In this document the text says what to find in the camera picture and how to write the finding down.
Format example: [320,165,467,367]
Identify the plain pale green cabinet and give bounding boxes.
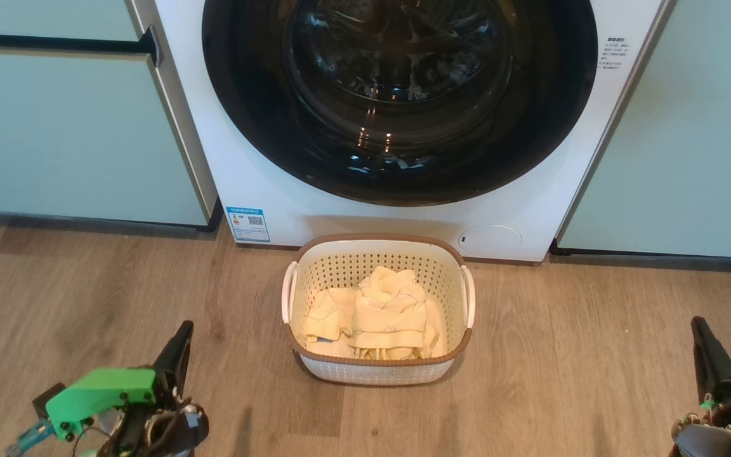
[556,0,731,261]

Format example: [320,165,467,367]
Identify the small printed text label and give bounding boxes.
[599,36,630,76]

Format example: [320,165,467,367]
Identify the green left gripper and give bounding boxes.
[45,321,209,457]

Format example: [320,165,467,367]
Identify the teal camera cable connector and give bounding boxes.
[6,420,56,457]

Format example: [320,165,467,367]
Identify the pale green cabinet with handle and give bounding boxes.
[0,0,217,230]

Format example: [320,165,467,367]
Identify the blue energy label sticker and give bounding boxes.
[226,206,272,243]

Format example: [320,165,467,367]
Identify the white front-load washing machine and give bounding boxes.
[129,0,678,265]

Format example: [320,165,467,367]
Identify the black cabinet bar handle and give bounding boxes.
[0,25,163,68]

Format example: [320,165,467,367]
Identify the white perforated laundry basket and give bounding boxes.
[281,233,477,387]

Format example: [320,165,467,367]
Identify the dark round washer door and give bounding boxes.
[202,0,599,208]

